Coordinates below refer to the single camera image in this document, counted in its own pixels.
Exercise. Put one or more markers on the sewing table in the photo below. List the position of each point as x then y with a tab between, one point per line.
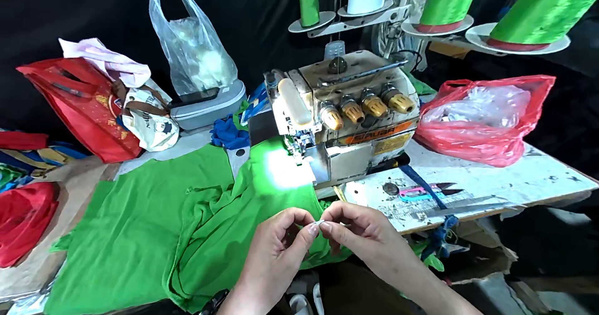
552	174

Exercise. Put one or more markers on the person's legs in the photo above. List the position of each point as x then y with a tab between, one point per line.
351	289

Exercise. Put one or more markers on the person's left fingers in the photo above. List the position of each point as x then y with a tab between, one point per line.
289	240

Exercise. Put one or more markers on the metal thread stand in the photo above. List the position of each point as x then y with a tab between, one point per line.
472	39

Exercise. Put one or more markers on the green fabric scrap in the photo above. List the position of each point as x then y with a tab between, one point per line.
420	84

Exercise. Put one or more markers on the person's left index finger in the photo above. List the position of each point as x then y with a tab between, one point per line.
295	215

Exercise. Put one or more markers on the black phone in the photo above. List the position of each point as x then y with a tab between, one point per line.
195	97

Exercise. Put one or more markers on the person's right thumb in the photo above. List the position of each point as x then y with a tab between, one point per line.
341	235

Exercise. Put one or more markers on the pale pink cloth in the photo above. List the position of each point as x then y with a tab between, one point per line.
105	60

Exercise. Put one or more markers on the person's right hand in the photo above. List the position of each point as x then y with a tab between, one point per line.
374	240

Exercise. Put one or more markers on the white printed bag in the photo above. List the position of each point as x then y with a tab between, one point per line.
149	123

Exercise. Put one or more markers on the blue white packet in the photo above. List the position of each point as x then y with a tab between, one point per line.
255	103

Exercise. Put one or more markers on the brown cardboard sheet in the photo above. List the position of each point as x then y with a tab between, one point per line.
75	179

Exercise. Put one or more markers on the person's right fingers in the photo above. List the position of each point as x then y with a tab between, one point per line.
335	246

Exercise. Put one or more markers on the red plastic bag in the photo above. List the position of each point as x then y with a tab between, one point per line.
491	147

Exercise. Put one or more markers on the transparent ruler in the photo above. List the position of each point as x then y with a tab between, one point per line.
435	208

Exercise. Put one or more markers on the person's right index finger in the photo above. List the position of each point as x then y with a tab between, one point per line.
340	208

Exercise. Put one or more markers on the green garment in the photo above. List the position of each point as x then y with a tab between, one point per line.
135	230

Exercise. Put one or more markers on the blue fabric scrap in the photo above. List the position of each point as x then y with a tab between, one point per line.
230	134

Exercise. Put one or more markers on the overlock sewing machine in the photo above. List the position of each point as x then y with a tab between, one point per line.
351	151

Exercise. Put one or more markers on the red cloth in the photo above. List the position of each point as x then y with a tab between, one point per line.
23	223

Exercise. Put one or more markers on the person's left forearm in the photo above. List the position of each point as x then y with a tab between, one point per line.
248	304

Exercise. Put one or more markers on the narrow green thread cone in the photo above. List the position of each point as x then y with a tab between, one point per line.
309	1

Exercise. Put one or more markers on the cardboard box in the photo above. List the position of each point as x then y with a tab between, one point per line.
484	254

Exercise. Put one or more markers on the grey fabric case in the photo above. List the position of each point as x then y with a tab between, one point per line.
213	108

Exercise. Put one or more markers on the person's left hand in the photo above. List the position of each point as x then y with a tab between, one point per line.
266	259

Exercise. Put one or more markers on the blue thread snips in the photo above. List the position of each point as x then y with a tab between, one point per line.
419	197

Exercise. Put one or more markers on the pink thread snips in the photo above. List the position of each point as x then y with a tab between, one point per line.
423	189

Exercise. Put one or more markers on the person's right forearm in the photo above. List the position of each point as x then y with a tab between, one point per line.
435	291

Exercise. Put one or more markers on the translucent plastic bag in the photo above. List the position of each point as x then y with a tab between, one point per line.
196	55

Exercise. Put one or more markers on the red shopping bag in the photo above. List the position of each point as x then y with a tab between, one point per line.
89	113

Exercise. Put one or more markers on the person's left thumb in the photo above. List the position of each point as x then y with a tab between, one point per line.
300	244

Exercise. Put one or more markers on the blue fabric strip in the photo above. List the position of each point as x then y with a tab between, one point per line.
423	184

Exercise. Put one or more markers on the clear plastic bag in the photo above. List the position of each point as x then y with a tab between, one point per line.
496	105

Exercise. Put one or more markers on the small white label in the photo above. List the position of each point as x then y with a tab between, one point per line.
319	222

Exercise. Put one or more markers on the pile of colourful cloths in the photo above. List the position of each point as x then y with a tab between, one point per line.
28	158

